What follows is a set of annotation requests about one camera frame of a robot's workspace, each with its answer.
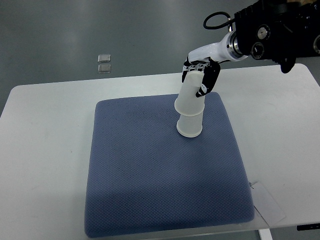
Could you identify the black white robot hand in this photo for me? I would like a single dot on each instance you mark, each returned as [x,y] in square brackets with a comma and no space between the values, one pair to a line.
[207,59]

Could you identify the white paper cup carried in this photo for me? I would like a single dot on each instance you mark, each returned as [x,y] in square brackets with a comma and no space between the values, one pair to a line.
[187,103]

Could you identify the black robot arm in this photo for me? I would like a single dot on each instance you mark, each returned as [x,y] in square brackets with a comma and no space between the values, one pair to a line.
[279,30]

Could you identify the white paper cup on cushion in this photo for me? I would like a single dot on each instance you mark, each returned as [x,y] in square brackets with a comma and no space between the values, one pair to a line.
[190,126]

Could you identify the lower clear floor tile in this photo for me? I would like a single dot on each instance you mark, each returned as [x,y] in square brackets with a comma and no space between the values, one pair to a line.
[104,68]

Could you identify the clear floor tile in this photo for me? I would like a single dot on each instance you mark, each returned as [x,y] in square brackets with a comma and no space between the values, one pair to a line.
[104,68]
[104,58]

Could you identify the upper clear floor tile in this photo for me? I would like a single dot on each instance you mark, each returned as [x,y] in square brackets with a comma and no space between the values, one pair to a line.
[104,58]

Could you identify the blue mesh cushion pad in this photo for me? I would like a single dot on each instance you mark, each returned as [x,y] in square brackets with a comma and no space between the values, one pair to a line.
[144,176]

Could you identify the white paper tag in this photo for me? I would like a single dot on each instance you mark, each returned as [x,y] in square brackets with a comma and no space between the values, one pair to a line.
[265,204]

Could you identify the white table leg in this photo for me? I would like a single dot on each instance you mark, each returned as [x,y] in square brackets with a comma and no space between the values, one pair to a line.
[265,234]

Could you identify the black table control panel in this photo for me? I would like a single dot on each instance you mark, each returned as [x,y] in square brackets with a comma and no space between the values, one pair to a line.
[307,227]

